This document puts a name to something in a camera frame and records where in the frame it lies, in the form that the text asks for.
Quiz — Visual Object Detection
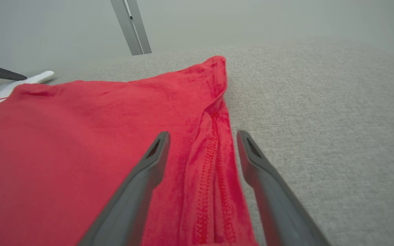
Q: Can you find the red jersey with white trim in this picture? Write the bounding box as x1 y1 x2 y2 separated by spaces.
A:
0 56 260 246

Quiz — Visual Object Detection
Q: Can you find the grey aluminium wall post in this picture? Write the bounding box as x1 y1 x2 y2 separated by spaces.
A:
110 0 152 56

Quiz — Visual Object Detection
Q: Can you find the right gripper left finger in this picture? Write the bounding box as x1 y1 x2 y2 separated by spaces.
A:
77 131 171 246

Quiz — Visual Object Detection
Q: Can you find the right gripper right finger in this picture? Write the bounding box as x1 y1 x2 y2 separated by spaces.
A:
237 130 331 246

